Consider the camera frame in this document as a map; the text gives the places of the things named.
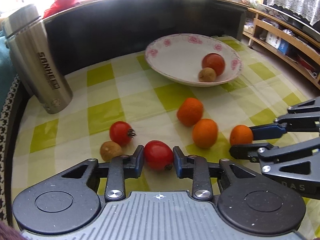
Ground small orange kumquat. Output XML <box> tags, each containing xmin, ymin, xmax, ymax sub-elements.
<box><xmin>229</xmin><ymin>125</ymin><xmax>253</xmax><ymax>146</ymax></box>

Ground red oval tomato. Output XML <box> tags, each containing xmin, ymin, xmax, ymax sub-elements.
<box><xmin>144</xmin><ymin>140</ymin><xmax>174</xmax><ymax>171</ymax></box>

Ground brown longan fruit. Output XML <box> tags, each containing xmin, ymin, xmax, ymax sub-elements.
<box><xmin>100</xmin><ymin>141</ymin><xmax>123</xmax><ymax>162</ymax></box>

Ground red tomato with stem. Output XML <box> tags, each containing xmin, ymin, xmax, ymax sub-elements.
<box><xmin>109</xmin><ymin>121</ymin><xmax>136</xmax><ymax>146</ymax></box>

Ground green checkered tablecloth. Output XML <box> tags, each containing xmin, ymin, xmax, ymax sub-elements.
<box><xmin>11</xmin><ymin>35</ymin><xmax>320</xmax><ymax>240</ymax></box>

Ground brown longan in bowl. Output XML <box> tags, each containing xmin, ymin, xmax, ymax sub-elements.
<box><xmin>198</xmin><ymin>67</ymin><xmax>217</xmax><ymax>82</ymax></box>

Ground wooden tv stand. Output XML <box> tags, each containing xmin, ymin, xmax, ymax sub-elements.
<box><xmin>242</xmin><ymin>6</ymin><xmax>320</xmax><ymax>91</ymax></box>

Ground large red tomato in bowl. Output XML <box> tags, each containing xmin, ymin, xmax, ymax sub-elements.
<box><xmin>202</xmin><ymin>53</ymin><xmax>226</xmax><ymax>76</ymax></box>

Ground white floral bowl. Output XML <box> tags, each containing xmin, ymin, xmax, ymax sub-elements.
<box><xmin>145</xmin><ymin>34</ymin><xmax>244</xmax><ymax>87</ymax></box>

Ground dark coffee table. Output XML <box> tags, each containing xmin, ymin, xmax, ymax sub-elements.
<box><xmin>44</xmin><ymin>0</ymin><xmax>248</xmax><ymax>75</ymax></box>

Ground stainless steel thermos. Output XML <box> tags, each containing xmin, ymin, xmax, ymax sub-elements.
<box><xmin>2</xmin><ymin>4</ymin><xmax>73</xmax><ymax>114</ymax></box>

